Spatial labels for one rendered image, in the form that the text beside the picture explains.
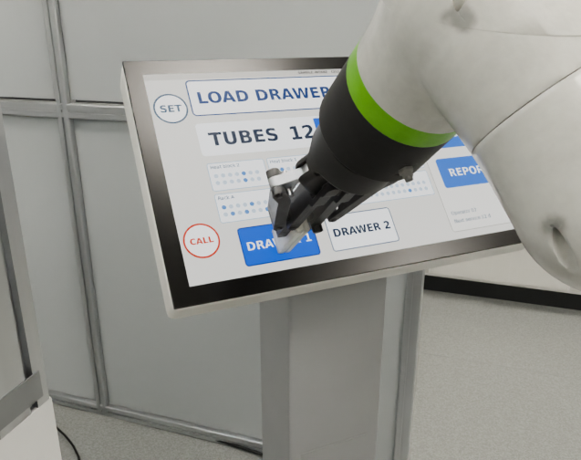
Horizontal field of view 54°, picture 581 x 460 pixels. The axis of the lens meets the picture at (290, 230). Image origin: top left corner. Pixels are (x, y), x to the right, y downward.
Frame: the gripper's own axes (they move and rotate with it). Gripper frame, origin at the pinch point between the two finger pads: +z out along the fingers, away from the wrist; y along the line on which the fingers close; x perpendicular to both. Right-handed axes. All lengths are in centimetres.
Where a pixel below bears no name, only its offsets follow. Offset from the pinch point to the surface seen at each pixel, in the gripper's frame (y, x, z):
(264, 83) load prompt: -3.8, -21.5, 3.6
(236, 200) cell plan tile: 3.9, -5.8, 3.6
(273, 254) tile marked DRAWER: 1.3, 1.3, 3.6
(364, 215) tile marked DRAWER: -11.8, -1.7, 3.6
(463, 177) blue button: -28.9, -5.1, 3.7
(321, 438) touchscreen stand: -9.9, 23.2, 32.9
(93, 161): 10, -63, 98
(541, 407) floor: -123, 39, 113
